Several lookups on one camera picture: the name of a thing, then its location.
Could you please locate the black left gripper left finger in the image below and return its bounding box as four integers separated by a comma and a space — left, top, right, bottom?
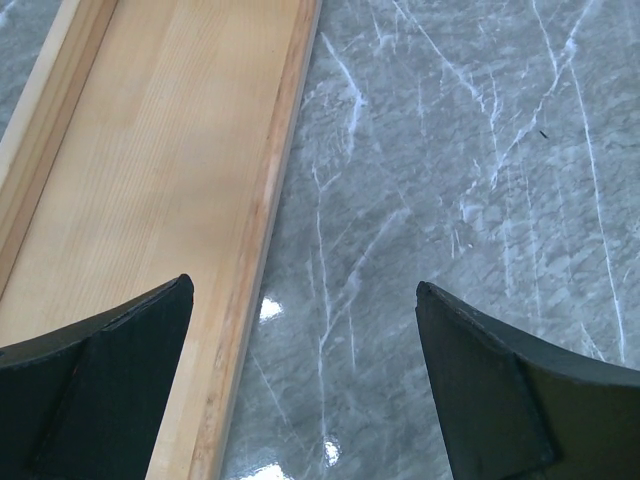
1, 274, 194, 480

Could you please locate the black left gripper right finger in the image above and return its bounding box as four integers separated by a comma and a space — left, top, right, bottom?
416, 282, 639, 479

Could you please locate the wooden drying rack stand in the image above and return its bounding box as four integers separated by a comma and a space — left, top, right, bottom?
1, 1, 321, 479

